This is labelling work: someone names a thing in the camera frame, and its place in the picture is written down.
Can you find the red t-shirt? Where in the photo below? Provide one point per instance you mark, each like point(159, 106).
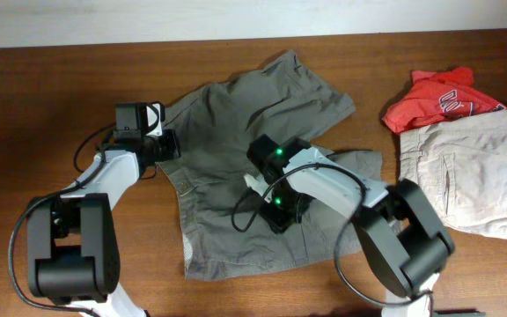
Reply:
point(439, 97)

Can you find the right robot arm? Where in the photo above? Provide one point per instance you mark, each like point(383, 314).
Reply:
point(403, 239)

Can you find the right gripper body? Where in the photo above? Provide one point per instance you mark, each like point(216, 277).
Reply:
point(285, 205)

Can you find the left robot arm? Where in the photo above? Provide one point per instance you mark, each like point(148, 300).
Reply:
point(73, 260)

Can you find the beige shorts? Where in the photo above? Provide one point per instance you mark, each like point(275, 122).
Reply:
point(461, 166)

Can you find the grey-green shorts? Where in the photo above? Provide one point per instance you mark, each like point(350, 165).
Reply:
point(223, 234)

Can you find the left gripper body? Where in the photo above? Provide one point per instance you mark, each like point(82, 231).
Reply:
point(162, 147)

